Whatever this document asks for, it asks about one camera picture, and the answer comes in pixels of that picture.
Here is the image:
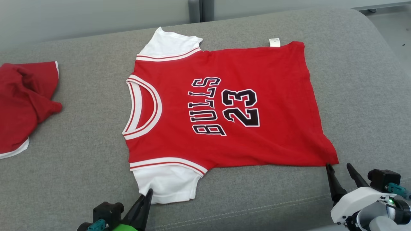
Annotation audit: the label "grey fabric sofa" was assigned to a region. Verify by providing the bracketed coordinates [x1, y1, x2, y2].
[0, 7, 411, 231]

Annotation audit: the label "black cable teal plug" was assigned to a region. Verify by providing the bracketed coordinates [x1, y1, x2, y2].
[86, 219, 107, 231]
[385, 183, 411, 200]

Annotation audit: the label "left black cable teal plug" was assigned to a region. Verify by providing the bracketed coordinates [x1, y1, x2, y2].
[86, 219, 107, 231]

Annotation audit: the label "red pants white stripes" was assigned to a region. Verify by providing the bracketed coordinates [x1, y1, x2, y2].
[0, 61, 63, 160]

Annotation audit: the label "red Bulls jersey shirt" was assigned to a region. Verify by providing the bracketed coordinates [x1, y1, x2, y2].
[122, 27, 340, 205]

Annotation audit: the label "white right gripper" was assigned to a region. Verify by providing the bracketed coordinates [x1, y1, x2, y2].
[325, 163, 390, 225]

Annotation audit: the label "grey wall post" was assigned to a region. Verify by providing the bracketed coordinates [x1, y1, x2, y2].
[188, 0, 215, 23]

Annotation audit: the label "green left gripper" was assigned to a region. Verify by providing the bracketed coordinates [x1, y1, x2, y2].
[110, 189, 154, 231]

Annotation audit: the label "right black cable teal plug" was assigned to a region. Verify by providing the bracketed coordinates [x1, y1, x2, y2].
[385, 183, 411, 200]

